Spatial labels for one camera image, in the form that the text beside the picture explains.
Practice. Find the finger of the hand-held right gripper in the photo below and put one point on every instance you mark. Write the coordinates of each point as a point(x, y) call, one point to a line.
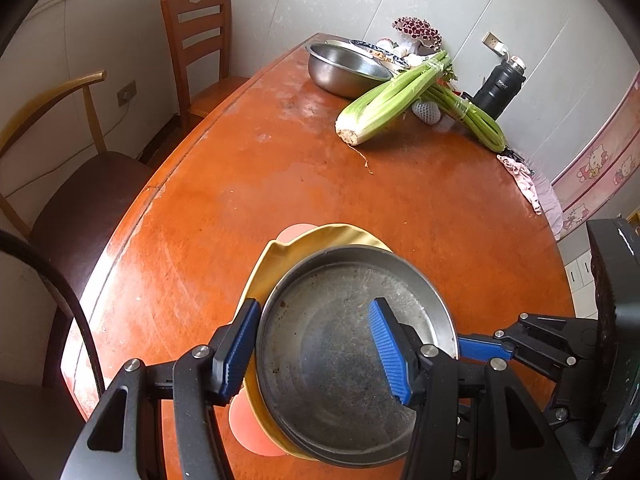
point(480, 349)
point(462, 440)

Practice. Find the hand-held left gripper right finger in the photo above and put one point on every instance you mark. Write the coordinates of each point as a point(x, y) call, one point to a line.
point(390, 355)

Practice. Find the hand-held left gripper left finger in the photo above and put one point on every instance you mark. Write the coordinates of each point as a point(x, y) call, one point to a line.
point(235, 355)

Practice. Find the round steel pan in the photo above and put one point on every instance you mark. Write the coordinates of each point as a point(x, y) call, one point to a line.
point(325, 335)

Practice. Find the orange plate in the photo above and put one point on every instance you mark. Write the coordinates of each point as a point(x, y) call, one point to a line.
point(250, 430)

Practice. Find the yellow fluted plate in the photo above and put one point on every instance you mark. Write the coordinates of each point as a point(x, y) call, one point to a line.
point(320, 237)

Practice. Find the white drawer cabinet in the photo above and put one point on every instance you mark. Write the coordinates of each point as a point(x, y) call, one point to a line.
point(580, 285)

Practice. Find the lilac cloth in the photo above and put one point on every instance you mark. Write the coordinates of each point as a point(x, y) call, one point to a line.
point(550, 205)

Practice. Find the pink cartoon printed board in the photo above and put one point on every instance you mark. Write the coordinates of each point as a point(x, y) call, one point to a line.
point(600, 170)

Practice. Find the pink cloth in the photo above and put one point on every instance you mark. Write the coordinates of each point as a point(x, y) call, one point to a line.
point(525, 185)

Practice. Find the curved-back wooden chair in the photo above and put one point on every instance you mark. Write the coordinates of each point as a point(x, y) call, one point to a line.
point(80, 195)

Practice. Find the slim celery bunch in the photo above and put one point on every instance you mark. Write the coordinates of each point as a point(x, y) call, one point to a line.
point(475, 120)

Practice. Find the fruit in white foam net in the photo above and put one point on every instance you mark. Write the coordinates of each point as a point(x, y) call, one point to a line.
point(426, 111)

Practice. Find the thick celery bunch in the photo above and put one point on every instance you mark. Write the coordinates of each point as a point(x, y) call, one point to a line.
point(380, 105)

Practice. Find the black thermos flask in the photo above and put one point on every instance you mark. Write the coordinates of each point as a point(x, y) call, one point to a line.
point(495, 90)

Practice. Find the large steel bowl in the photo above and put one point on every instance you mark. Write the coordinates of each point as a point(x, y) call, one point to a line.
point(340, 75)

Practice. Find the slatted wooden chair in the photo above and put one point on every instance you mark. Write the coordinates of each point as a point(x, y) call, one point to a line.
point(200, 55)

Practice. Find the blue patterned bowl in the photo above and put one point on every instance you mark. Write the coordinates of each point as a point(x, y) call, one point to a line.
point(372, 50)

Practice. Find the shallow steel bowl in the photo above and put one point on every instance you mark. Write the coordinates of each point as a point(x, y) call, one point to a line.
point(340, 42)

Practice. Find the red patterned bag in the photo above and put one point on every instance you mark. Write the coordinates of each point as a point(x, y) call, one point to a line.
point(414, 30)

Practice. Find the dark wall socket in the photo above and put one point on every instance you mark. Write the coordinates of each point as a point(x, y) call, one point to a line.
point(127, 93)

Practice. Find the white wall outlet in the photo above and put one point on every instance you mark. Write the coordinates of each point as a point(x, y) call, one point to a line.
point(494, 42)

